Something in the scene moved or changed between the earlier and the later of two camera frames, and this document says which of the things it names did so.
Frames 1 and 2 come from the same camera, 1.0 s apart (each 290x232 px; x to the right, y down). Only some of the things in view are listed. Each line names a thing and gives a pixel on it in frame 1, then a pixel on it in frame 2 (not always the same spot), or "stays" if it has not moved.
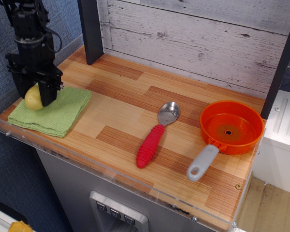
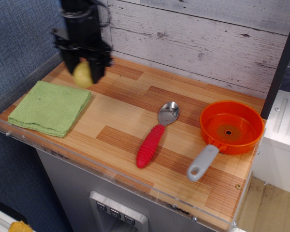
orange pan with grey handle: x=231 y=127 stays
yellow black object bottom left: x=20 y=226 stays
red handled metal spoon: x=167 y=113 stays
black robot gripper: x=35 y=61 → x=82 y=37
